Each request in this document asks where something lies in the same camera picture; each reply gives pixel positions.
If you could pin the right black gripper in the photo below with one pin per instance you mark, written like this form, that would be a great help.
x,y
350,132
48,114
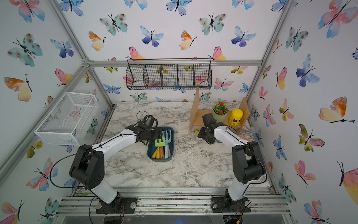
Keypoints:
x,y
201,135

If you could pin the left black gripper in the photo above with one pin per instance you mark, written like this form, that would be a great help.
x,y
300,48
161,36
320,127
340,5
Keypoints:
x,y
158,133

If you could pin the teal plastic storage box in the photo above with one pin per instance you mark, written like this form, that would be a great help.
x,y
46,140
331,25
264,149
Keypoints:
x,y
152,148

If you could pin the green fork wooden handle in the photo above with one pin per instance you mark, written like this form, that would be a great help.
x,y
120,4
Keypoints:
x,y
160,143

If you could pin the light blue rake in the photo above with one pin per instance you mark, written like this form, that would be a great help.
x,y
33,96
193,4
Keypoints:
x,y
168,139

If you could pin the teal claw rake yellow handle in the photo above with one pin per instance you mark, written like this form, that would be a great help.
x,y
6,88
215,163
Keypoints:
x,y
158,153

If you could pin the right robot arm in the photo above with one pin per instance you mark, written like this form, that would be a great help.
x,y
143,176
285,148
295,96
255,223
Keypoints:
x,y
247,160

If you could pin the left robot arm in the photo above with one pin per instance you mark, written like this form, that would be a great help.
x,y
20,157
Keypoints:
x,y
88,167

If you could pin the wooden shelf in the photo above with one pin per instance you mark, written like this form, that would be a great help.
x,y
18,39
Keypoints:
x,y
197,121

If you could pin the potted red flower plant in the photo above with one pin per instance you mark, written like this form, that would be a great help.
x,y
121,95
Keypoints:
x,y
220,110

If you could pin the yellow jar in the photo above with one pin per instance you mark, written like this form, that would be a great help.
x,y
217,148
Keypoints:
x,y
235,117

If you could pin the orange plastic spatula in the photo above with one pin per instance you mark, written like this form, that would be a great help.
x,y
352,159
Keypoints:
x,y
244,138

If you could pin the black wire wall basket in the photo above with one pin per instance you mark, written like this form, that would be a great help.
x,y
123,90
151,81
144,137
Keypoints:
x,y
178,74

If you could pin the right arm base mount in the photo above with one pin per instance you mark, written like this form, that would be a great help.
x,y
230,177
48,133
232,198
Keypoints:
x,y
225,204

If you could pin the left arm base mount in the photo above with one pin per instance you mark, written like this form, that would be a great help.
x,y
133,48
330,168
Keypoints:
x,y
120,205

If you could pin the white mesh wall basket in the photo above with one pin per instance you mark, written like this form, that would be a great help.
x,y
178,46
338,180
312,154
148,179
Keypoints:
x,y
69,119

